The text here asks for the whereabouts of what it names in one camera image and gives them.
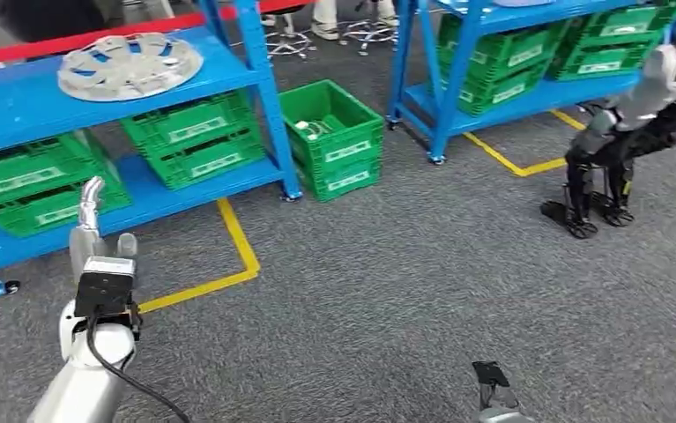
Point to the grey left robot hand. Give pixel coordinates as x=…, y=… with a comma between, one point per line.
x=86, y=245

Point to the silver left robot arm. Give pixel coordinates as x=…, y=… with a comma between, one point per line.
x=80, y=391

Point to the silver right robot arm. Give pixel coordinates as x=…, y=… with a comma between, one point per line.
x=501, y=415

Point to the blue metal shelf rack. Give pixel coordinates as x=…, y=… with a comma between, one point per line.
x=16, y=105
x=577, y=96

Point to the silver wheel hubcap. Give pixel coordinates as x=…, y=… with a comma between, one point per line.
x=133, y=67

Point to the red barrier bar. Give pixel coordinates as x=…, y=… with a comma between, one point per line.
x=80, y=40

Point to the small white plastic part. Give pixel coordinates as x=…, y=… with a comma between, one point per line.
x=302, y=125

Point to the grey black humanoid robot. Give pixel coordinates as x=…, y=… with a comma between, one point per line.
x=635, y=111

